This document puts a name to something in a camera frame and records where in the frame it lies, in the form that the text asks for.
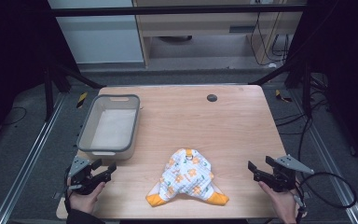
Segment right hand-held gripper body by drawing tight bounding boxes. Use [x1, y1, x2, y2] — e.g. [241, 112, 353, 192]
[260, 154, 315, 193]

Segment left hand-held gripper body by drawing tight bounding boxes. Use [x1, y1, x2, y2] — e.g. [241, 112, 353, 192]
[64, 155, 107, 196]

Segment white basket grey rim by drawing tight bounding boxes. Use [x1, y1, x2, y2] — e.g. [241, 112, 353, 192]
[76, 93, 142, 161]

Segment floral baby pants orange cuffs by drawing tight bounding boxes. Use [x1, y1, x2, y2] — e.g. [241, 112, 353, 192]
[145, 147, 230, 208]

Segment person's left hand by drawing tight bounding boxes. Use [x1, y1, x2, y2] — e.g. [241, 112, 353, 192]
[67, 177, 107, 216]

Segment person's right hand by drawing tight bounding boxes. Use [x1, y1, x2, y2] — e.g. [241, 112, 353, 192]
[258, 180, 309, 224]

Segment yellow black tape piece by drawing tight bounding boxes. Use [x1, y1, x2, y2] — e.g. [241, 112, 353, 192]
[76, 91, 89, 109]
[275, 89, 293, 104]

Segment black metal stand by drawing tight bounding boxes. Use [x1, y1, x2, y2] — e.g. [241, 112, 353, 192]
[42, 60, 106, 123]
[249, 55, 313, 119]

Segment white cabinet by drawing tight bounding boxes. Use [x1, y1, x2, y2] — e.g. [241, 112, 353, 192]
[47, 0, 145, 65]

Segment black curtain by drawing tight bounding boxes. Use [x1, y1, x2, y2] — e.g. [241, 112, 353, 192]
[283, 0, 358, 174]
[0, 0, 81, 150]

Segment wooden desk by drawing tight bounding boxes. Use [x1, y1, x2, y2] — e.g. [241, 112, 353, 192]
[131, 0, 308, 68]

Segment black horizontal bar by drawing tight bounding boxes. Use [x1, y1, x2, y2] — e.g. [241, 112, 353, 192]
[49, 4, 308, 18]

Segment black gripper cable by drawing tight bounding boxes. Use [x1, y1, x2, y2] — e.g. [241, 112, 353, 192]
[62, 167, 73, 216]
[294, 172, 358, 224]

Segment aluminium floor rail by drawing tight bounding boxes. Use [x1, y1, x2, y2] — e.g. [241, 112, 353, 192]
[0, 92, 67, 224]
[287, 88, 358, 224]

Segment bundle of black floor cables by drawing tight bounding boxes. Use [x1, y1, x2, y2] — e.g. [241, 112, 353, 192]
[273, 73, 330, 162]

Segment black floor cable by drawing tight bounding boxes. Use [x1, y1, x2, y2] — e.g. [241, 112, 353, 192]
[0, 106, 28, 128]

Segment black cables under desk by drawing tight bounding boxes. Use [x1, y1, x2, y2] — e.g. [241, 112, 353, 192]
[249, 11, 291, 67]

